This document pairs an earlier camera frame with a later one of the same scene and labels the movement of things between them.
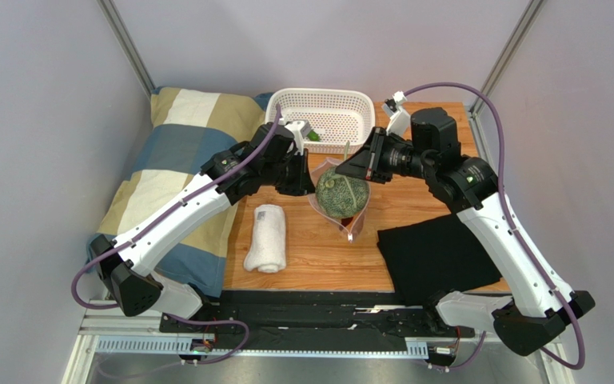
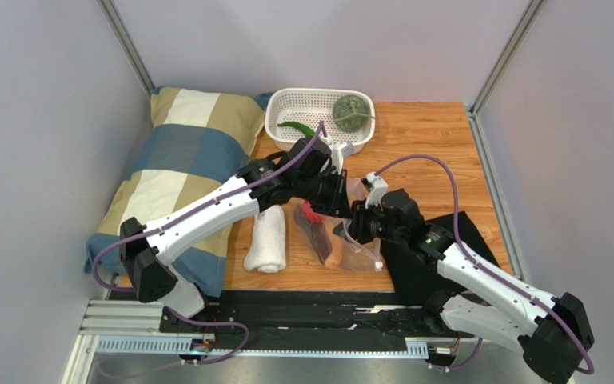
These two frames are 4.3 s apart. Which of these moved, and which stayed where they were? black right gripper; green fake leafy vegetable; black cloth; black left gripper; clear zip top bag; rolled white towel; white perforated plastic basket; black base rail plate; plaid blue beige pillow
Moved: clear zip top bag; green fake leafy vegetable; black left gripper; black right gripper
Stayed: black cloth; plaid blue beige pillow; white perforated plastic basket; black base rail plate; rolled white towel
